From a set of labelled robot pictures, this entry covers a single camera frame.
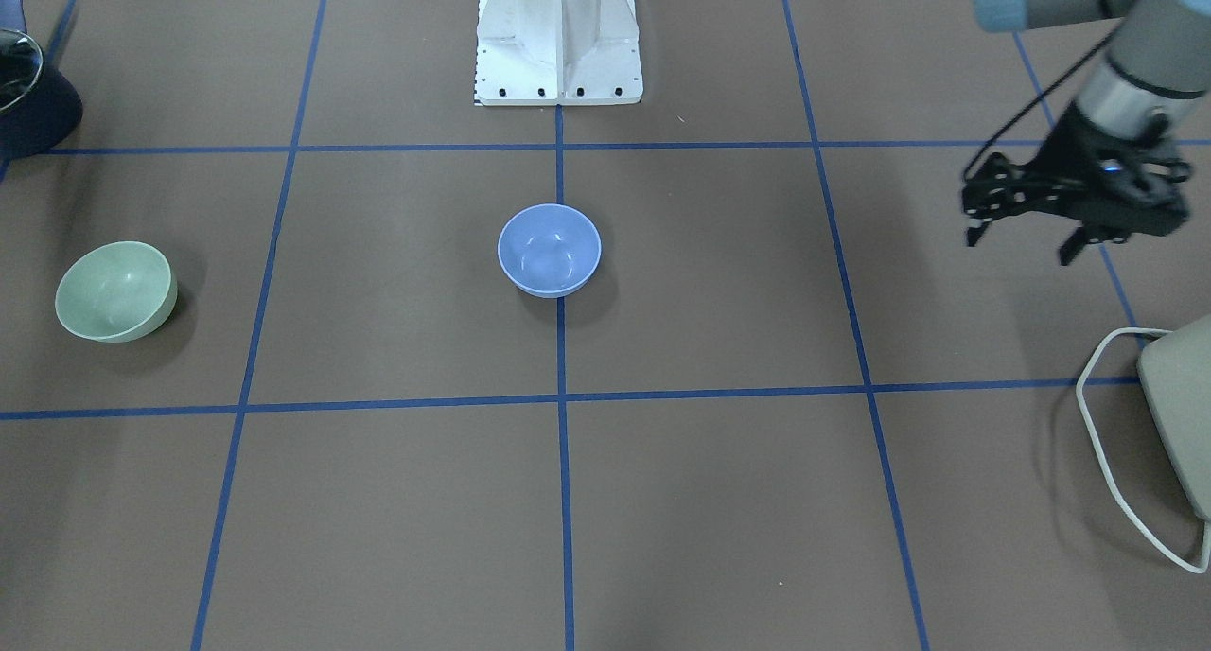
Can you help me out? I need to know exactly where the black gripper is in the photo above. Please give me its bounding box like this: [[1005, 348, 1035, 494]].
[[960, 106, 1192, 267]]

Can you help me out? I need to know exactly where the blue bowl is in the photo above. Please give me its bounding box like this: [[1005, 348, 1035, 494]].
[[497, 203, 603, 299]]

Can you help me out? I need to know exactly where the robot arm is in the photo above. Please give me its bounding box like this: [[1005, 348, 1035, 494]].
[[960, 0, 1210, 266]]

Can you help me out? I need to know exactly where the green bowl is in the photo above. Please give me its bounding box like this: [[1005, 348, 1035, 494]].
[[54, 240, 179, 342]]

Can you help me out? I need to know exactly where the cream toaster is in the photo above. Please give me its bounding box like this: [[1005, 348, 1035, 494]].
[[1137, 316, 1210, 520]]

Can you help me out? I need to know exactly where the dark blue saucepan with lid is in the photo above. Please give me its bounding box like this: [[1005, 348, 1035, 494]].
[[1, 0, 84, 161]]

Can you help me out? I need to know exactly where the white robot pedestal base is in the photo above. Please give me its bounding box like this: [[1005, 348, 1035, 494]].
[[474, 0, 644, 106]]

